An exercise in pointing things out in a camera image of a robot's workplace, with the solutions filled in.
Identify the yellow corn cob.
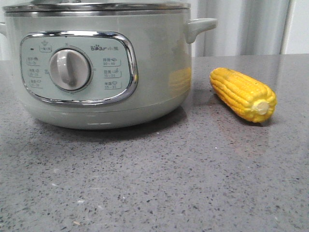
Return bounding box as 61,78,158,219
210,68,277,123

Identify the glass pot lid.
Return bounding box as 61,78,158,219
3,0,191,12

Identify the pale green electric cooking pot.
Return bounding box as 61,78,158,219
0,4,218,131

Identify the white curtain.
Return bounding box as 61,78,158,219
0,0,309,61

